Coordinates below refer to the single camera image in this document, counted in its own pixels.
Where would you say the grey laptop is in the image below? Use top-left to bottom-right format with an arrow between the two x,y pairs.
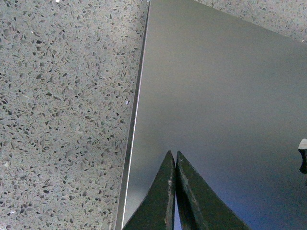
116,0 -> 307,230

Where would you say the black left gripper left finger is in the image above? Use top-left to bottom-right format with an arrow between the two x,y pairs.
123,151 -> 176,230

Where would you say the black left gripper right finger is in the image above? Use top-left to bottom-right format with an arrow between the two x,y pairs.
176,151 -> 250,230

